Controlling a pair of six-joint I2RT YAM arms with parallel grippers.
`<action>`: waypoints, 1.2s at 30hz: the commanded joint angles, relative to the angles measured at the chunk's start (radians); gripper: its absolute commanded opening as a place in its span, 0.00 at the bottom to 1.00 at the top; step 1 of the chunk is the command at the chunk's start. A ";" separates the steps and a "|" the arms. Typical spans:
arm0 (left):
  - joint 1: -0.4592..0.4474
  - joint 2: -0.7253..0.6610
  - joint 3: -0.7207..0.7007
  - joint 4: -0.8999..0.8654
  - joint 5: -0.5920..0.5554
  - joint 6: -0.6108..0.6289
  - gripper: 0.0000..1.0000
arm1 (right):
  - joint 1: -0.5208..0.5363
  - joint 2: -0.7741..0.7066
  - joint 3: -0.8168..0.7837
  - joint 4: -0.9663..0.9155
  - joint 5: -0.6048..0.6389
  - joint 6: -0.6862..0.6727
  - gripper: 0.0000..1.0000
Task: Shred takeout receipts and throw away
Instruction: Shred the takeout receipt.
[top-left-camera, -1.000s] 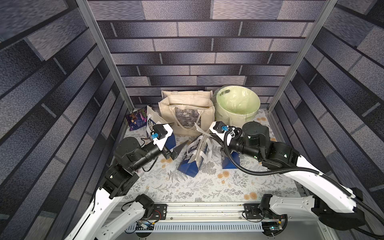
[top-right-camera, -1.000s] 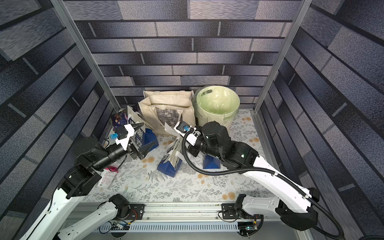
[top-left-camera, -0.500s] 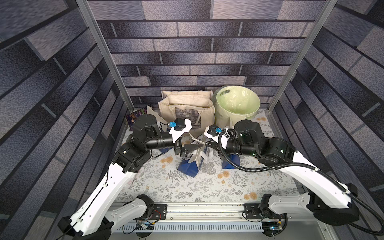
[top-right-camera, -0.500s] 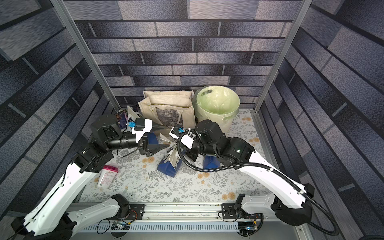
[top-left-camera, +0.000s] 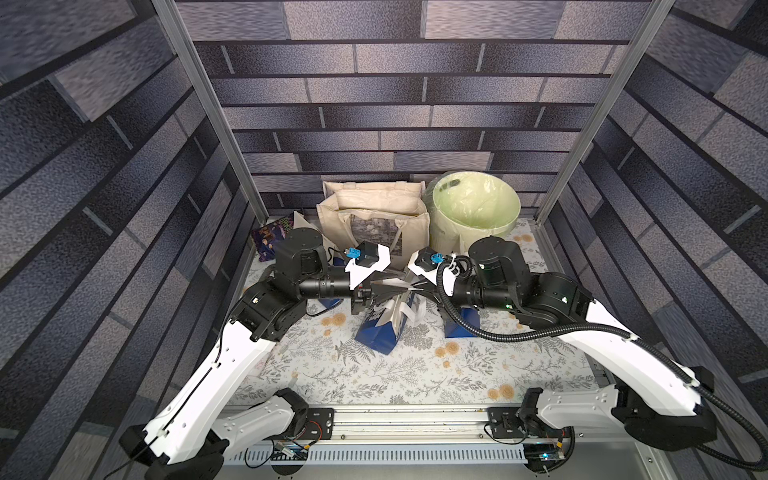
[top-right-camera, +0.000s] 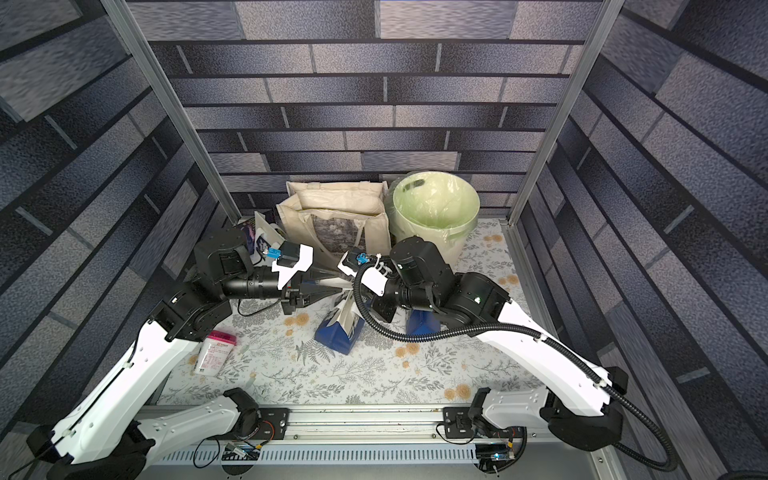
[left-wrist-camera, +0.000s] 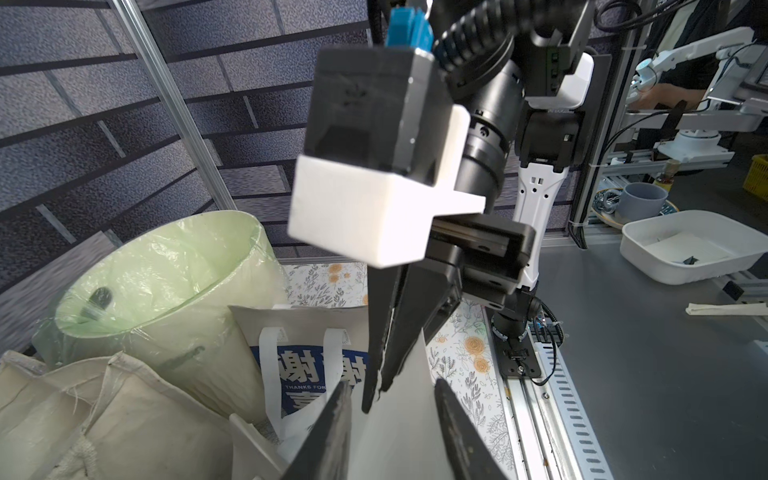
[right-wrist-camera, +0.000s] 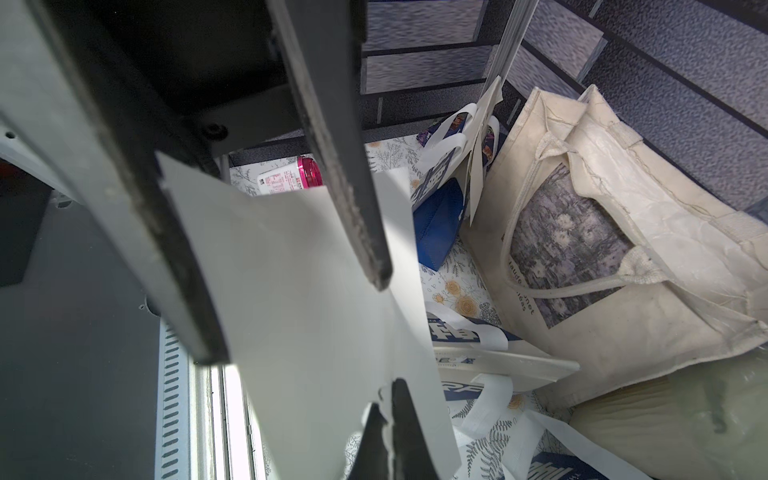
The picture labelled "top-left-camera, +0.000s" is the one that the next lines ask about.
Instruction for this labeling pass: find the blue white bag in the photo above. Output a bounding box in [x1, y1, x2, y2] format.
[440, 251, 482, 340]
[291, 211, 349, 316]
[354, 294, 426, 355]

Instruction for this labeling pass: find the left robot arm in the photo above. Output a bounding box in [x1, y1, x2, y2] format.
[120, 228, 393, 479]

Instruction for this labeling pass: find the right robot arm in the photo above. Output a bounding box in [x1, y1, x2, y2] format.
[408, 236, 717, 451]

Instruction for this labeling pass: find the floral table mat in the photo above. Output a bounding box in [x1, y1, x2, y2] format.
[227, 217, 595, 406]

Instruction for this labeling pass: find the beige canvas tote bag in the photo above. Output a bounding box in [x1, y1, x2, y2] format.
[317, 181, 430, 269]

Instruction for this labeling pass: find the green lined trash bin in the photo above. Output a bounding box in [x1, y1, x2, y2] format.
[423, 171, 522, 253]

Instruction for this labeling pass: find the purple snack packet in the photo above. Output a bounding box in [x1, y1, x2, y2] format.
[251, 214, 294, 262]

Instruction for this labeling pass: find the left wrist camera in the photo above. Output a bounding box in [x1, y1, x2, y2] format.
[344, 241, 391, 290]

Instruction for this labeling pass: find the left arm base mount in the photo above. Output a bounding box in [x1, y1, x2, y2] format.
[266, 407, 336, 442]

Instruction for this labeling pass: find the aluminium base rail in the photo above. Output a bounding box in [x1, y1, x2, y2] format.
[224, 405, 642, 466]

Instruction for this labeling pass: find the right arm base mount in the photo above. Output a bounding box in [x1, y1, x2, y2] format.
[486, 407, 572, 440]

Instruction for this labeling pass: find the black corrugated cable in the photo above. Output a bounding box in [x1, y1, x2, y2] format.
[435, 257, 768, 472]

